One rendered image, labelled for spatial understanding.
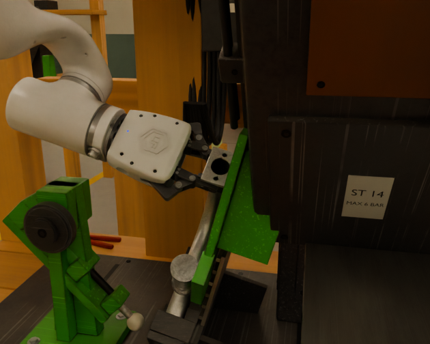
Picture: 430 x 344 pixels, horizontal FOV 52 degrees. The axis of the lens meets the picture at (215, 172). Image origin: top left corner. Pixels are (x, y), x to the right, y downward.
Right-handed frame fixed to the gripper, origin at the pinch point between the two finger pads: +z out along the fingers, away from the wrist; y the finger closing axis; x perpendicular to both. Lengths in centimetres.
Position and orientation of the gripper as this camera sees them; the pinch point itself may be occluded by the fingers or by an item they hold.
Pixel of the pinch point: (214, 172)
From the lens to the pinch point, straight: 64.9
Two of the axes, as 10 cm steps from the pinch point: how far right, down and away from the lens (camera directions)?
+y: 3.4, -8.5, 4.1
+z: 9.4, 3.4, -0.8
